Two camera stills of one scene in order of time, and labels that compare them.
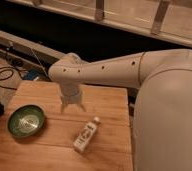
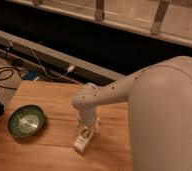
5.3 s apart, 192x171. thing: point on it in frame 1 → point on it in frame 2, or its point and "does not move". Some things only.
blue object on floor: [30, 75] does not move
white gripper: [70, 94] → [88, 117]
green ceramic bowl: [26, 121] does not move
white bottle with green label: [86, 134] does not move
